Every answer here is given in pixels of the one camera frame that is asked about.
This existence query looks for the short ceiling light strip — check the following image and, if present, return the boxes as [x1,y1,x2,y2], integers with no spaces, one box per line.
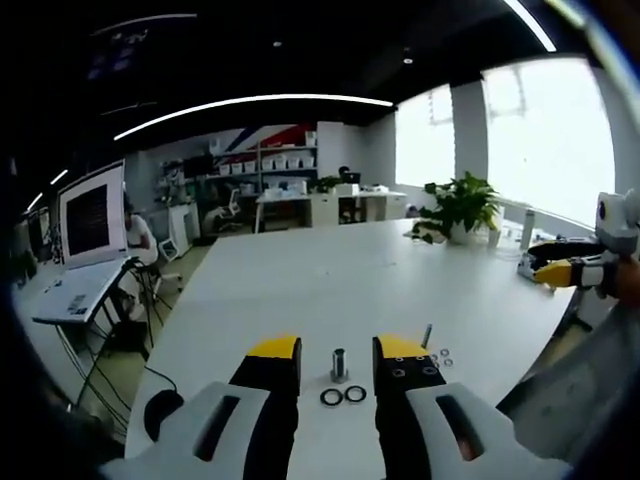
[501,0,558,53]

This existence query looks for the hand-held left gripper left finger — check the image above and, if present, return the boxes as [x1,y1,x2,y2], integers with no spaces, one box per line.
[99,333,304,480]

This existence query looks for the black mouse cable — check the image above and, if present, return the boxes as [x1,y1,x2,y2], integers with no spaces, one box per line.
[143,366,179,393]

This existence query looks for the open white laptop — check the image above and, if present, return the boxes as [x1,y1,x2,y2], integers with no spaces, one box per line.
[31,158,130,325]

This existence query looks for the long ceiling light strip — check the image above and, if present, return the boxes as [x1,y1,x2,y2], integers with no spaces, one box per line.
[113,93,397,142]

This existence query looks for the black computer mouse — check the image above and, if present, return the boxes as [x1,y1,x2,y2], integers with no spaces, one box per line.
[143,389,185,442]

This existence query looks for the white office chair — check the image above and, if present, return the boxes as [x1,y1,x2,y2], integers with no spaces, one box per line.
[212,188,242,234]

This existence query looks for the white low cabinet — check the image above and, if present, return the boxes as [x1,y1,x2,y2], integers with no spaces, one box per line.
[255,188,409,235]

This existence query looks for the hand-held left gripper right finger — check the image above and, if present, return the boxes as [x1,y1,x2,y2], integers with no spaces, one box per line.
[372,333,572,480]

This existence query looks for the person's right hand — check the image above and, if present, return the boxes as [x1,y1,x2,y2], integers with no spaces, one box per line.
[618,259,640,304]

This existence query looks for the shelf with white bins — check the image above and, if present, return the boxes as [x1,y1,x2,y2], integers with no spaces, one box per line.
[207,130,320,194]

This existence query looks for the thick metal threaded stud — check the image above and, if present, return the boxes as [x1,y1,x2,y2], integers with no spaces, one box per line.
[329,347,352,384]

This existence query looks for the small white box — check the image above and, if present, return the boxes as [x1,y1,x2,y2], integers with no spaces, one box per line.
[516,252,537,282]

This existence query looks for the small green plant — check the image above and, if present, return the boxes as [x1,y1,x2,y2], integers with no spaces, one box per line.
[313,175,344,195]

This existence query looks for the green potted plant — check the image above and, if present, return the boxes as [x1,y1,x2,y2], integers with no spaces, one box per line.
[411,171,505,246]

